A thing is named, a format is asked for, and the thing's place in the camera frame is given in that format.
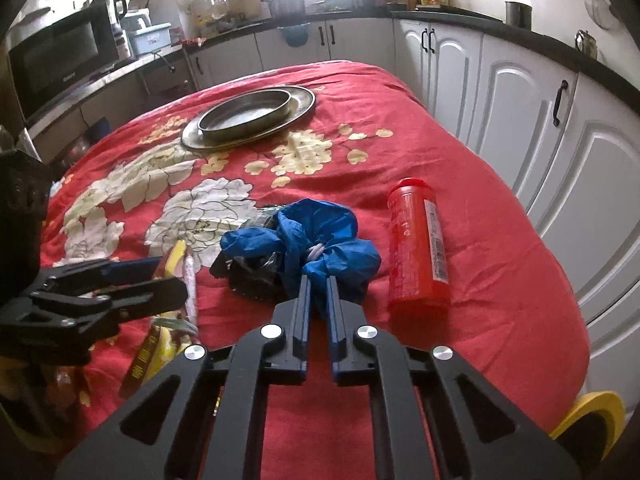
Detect steel cooking pot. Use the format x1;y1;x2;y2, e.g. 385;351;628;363
262;0;306;20

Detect hanging mesh strainer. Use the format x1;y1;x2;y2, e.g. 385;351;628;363
584;0;620;30

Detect black countertop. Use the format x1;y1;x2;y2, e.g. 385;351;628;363
26;9;639;142

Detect yellow snack packet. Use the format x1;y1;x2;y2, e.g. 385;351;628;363
118;240;198;399

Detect black microwave oven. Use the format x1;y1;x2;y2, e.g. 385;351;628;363
9;4;119;120

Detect dark foil wrapper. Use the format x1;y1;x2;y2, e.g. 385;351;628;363
209;205;288;302

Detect white lower cabinets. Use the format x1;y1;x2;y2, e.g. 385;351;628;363
186;12;639;406

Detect red plastic bottle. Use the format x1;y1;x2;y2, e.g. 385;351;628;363
387;178;450;316

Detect metal bowl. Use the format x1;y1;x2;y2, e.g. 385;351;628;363
198;88;293;141

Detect blue glove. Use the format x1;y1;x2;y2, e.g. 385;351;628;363
219;198;381;302

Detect blue hanging basin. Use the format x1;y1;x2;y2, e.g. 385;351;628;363
279;23;310;48

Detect large metal plate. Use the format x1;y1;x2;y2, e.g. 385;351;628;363
180;86;316;151

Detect black cylindrical canister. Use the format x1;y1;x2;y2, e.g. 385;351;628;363
504;1;533;30

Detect red floral tablecloth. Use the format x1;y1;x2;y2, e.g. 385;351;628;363
40;62;588;479

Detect yellow rimmed trash bin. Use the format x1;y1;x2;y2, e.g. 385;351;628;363
550;390;626;463

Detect small metal teapot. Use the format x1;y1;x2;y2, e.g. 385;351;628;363
574;29;599;60

